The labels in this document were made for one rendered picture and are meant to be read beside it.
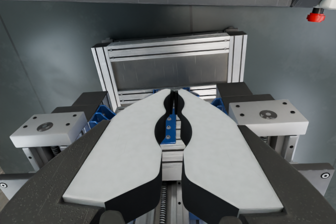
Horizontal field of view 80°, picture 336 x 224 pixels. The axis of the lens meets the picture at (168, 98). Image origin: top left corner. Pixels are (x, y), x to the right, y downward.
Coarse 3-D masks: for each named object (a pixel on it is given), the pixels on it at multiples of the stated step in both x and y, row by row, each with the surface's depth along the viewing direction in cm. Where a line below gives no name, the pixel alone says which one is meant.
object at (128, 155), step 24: (168, 96) 11; (120, 120) 9; (144, 120) 9; (96, 144) 8; (120, 144) 8; (144, 144) 8; (96, 168) 7; (120, 168) 7; (144, 168) 7; (72, 192) 6; (96, 192) 6; (120, 192) 6; (144, 192) 6
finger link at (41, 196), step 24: (72, 144) 8; (48, 168) 7; (72, 168) 7; (24, 192) 6; (48, 192) 6; (0, 216) 5; (24, 216) 5; (48, 216) 5; (72, 216) 5; (96, 216) 5
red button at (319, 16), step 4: (316, 8) 46; (320, 8) 46; (312, 12) 48; (316, 12) 47; (320, 12) 46; (308, 16) 48; (312, 16) 47; (316, 16) 46; (320, 16) 46; (324, 16) 47; (308, 20) 48; (312, 20) 48; (316, 20) 47; (320, 20) 47
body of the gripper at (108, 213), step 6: (108, 210) 5; (114, 210) 5; (102, 216) 5; (108, 216) 5; (114, 216) 5; (120, 216) 5; (228, 216) 5; (234, 216) 5; (102, 222) 5; (108, 222) 5; (114, 222) 5; (120, 222) 5; (222, 222) 5; (228, 222) 5; (234, 222) 5; (240, 222) 5
